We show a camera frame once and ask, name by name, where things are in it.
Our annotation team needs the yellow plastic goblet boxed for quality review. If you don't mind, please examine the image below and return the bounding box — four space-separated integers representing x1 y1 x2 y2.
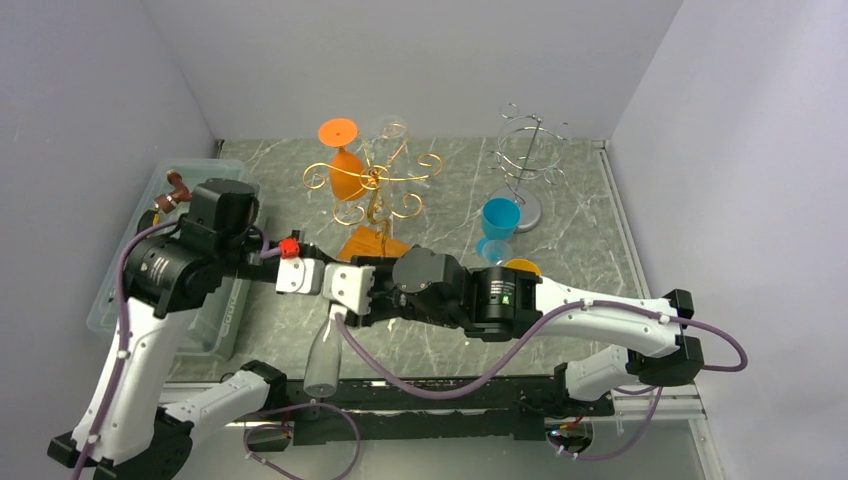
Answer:
503 258 542 276

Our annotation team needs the clear wine glass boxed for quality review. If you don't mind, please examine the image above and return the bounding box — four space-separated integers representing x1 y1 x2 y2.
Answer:
370 114 439 203

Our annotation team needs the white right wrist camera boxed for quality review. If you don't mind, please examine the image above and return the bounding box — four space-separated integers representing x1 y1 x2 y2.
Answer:
321 263 376 316

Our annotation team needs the clear plastic storage box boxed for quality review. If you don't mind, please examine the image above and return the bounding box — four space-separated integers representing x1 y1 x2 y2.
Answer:
86 158 259 360

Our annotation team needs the chrome wire glass rack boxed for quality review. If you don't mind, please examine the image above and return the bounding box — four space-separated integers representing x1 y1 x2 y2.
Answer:
487 102 568 233

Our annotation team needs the brown bronze faucet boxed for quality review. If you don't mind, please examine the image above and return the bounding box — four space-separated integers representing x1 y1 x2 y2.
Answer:
153 170 192 214

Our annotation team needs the orange plastic goblet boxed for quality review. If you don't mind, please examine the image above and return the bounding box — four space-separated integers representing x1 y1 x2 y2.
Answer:
318 117 366 201

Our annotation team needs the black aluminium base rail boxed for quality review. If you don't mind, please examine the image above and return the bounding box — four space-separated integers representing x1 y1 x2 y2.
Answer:
122 374 704 455

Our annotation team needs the blue plastic goblet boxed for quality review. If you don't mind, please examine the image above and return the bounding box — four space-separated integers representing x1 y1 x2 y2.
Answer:
476 197 521 253

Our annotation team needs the clear tall glass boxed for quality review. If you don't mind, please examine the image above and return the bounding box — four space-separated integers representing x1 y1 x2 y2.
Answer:
477 238 514 265

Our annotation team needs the black yellow screwdriver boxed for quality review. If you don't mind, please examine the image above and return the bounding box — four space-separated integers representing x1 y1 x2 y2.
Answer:
136 209 161 234

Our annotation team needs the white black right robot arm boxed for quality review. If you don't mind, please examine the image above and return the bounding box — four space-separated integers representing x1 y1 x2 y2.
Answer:
325 246 705 415

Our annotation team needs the clear pink tinted glass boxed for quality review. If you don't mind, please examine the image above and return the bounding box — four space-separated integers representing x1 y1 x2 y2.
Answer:
303 313 343 399

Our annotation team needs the gold wire glass rack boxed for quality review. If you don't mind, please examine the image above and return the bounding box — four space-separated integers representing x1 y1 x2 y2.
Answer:
302 127 444 260

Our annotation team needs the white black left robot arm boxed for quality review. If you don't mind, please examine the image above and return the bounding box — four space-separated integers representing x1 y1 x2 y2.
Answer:
47 178 329 479

